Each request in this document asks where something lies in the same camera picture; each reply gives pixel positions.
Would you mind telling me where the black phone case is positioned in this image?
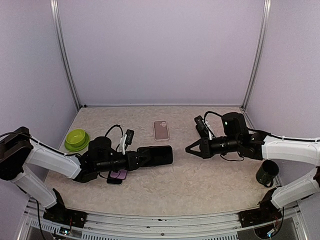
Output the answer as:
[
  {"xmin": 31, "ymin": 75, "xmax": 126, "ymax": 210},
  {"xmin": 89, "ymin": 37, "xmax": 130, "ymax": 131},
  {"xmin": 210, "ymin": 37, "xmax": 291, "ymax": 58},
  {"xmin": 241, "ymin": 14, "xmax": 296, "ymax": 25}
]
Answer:
[
  {"xmin": 137, "ymin": 145, "xmax": 174, "ymax": 167},
  {"xmin": 195, "ymin": 125, "xmax": 209, "ymax": 138}
]

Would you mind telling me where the purple phone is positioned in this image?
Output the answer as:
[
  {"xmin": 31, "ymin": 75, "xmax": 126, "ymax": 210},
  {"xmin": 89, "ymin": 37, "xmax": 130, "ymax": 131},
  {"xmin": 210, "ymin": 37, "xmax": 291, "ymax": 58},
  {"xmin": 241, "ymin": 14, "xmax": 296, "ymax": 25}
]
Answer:
[{"xmin": 109, "ymin": 169, "xmax": 128, "ymax": 180}]

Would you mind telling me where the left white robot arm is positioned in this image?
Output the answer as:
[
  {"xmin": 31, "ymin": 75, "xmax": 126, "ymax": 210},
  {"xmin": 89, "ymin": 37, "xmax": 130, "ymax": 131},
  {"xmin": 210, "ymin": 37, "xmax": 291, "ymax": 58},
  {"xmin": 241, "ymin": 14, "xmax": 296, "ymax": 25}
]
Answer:
[{"xmin": 0, "ymin": 126, "xmax": 151, "ymax": 223}]

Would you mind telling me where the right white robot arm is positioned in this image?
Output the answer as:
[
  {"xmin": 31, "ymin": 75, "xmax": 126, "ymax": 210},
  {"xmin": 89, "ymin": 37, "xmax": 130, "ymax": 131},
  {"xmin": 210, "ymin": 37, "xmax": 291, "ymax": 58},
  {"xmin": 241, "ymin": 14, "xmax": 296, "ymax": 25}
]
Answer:
[{"xmin": 185, "ymin": 112, "xmax": 320, "ymax": 222}]

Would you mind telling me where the face-up phone under stack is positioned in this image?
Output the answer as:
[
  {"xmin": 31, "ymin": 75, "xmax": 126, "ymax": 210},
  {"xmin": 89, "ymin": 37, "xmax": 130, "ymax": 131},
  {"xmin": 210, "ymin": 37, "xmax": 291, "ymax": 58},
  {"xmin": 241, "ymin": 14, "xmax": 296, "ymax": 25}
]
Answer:
[{"xmin": 106, "ymin": 176, "xmax": 123, "ymax": 185}]

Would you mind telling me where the pink phone case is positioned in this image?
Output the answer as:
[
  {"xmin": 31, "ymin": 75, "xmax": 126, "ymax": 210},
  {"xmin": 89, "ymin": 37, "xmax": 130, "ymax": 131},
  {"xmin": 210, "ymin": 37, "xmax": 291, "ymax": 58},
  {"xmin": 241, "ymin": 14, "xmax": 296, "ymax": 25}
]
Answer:
[{"xmin": 153, "ymin": 120, "xmax": 170, "ymax": 141}]

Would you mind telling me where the green bowl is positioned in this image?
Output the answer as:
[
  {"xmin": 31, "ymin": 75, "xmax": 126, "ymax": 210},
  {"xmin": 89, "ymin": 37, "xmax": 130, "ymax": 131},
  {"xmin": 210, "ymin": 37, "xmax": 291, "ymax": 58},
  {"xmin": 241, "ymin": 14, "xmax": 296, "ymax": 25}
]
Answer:
[{"xmin": 64, "ymin": 128, "xmax": 89, "ymax": 148}]

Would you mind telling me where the dark green mug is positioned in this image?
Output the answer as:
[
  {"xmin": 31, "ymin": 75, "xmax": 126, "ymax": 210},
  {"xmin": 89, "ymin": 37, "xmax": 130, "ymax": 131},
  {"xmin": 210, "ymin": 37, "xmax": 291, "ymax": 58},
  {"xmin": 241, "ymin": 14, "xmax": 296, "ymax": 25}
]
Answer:
[{"xmin": 255, "ymin": 159, "xmax": 279, "ymax": 188}]

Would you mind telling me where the green plate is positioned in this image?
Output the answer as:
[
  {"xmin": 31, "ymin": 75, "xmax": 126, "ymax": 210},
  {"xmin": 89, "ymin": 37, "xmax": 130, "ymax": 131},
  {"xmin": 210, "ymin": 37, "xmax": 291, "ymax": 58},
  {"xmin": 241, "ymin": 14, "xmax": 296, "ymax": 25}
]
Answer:
[{"xmin": 64, "ymin": 133, "xmax": 90, "ymax": 152}]

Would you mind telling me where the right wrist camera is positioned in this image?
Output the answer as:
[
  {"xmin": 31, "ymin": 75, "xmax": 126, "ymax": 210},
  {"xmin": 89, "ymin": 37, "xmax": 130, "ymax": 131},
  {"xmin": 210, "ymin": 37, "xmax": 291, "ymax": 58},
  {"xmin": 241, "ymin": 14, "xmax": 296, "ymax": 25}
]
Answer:
[{"xmin": 194, "ymin": 115, "xmax": 216, "ymax": 140}]

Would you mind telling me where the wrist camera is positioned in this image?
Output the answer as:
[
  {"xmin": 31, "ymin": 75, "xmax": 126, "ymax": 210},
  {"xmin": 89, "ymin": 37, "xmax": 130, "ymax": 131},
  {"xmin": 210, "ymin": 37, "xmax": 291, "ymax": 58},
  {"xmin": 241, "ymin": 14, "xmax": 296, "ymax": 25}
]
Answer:
[
  {"xmin": 118, "ymin": 129, "xmax": 135, "ymax": 155},
  {"xmin": 194, "ymin": 115, "xmax": 216, "ymax": 140}
]

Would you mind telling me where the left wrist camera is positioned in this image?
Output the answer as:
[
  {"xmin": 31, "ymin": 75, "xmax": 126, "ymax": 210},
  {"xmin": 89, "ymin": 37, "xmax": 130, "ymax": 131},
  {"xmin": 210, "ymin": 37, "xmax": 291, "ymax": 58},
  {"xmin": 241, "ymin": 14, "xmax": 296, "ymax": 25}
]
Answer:
[{"xmin": 118, "ymin": 129, "xmax": 135, "ymax": 155}]

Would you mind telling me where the front aluminium rail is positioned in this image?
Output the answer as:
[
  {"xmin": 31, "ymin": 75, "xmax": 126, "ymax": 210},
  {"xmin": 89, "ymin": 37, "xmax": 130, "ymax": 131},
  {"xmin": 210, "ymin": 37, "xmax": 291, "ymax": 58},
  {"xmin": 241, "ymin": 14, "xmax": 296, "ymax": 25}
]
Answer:
[{"xmin": 15, "ymin": 198, "xmax": 311, "ymax": 240}]

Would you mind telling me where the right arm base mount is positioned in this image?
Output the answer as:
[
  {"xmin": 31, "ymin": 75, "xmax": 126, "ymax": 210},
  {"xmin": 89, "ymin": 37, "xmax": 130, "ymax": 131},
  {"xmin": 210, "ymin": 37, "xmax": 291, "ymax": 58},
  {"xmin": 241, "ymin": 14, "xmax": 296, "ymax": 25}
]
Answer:
[{"xmin": 238, "ymin": 188, "xmax": 283, "ymax": 228}]

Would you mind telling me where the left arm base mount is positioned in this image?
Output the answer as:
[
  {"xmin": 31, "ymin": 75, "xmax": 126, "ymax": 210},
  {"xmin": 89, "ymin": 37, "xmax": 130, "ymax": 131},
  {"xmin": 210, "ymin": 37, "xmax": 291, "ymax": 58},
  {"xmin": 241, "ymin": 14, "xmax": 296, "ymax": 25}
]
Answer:
[{"xmin": 43, "ymin": 188, "xmax": 88, "ymax": 229}]

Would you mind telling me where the right aluminium frame post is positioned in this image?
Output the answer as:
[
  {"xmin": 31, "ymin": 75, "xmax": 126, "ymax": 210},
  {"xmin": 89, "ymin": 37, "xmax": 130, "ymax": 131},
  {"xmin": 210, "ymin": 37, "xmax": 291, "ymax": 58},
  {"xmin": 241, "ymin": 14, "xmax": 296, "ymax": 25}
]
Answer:
[{"xmin": 241, "ymin": 0, "xmax": 272, "ymax": 112}]

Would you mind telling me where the aluminium frame post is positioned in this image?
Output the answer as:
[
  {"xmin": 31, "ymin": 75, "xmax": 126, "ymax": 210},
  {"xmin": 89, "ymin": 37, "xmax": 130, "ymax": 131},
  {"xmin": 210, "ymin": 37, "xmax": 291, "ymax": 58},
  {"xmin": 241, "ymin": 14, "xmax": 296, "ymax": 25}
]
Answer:
[
  {"xmin": 50, "ymin": 0, "xmax": 82, "ymax": 111},
  {"xmin": 241, "ymin": 0, "xmax": 272, "ymax": 112}
]

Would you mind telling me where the left aluminium frame post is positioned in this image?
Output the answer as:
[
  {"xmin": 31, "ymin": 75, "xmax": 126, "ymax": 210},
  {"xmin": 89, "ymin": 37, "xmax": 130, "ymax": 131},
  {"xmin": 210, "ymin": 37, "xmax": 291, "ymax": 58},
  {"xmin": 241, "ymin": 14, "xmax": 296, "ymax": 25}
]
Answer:
[{"xmin": 50, "ymin": 0, "xmax": 82, "ymax": 111}]

